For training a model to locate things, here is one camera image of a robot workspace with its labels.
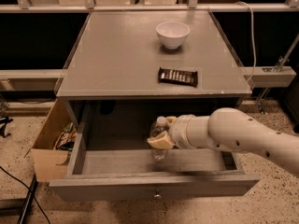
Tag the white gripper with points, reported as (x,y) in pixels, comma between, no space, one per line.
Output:
(178,132)

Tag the clear plastic water bottle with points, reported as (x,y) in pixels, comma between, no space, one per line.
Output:
(157,127)

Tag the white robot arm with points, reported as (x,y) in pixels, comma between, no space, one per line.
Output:
(228,129)

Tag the metal drawer knob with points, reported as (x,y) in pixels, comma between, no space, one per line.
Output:
(157,195)

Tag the open grey top drawer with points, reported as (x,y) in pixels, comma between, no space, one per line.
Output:
(112,160)

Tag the dark chocolate bar wrapper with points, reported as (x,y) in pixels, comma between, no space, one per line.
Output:
(180,77)

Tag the grey wooden cabinet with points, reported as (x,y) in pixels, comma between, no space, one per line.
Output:
(119,56)

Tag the white ceramic bowl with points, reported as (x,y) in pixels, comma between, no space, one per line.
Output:
(172,34)

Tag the snack bags in box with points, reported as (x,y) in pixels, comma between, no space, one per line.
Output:
(67,138)

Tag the cardboard box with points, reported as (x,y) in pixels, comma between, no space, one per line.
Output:
(50,163)

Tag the black object at left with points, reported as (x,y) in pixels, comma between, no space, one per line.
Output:
(4,121)

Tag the black floor rail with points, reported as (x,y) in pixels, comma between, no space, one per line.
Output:
(27,203)

